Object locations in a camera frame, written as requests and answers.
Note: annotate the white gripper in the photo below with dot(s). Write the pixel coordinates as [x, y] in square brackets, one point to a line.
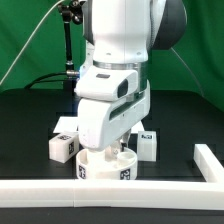
[110, 106]

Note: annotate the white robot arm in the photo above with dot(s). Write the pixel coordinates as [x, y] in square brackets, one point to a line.
[125, 31]

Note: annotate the white paper marker sheet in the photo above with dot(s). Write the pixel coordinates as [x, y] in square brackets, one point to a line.
[70, 124]

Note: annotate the white L-shaped fence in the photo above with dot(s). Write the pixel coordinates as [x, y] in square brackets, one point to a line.
[205, 195]

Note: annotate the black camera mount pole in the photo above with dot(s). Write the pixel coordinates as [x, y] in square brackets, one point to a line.
[70, 13]

